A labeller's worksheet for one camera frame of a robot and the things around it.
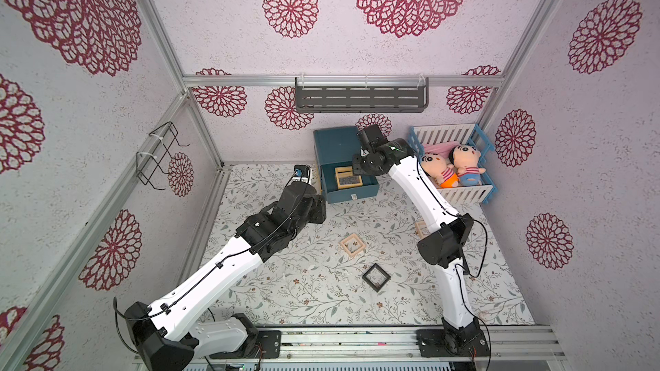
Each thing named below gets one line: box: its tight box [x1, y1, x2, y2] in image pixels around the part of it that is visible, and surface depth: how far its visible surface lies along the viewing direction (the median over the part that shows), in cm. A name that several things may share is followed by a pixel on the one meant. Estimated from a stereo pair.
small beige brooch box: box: [340, 233, 366, 256], surface depth 96 cm
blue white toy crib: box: [408, 123, 499, 207], surface depth 105 cm
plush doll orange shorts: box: [440, 172, 459, 189], surface depth 104 cm
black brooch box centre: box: [361, 262, 392, 293], surface depth 89 cm
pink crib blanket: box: [422, 140, 461, 161], surface depth 115 cm
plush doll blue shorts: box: [448, 144, 487, 187], surface depth 104 cm
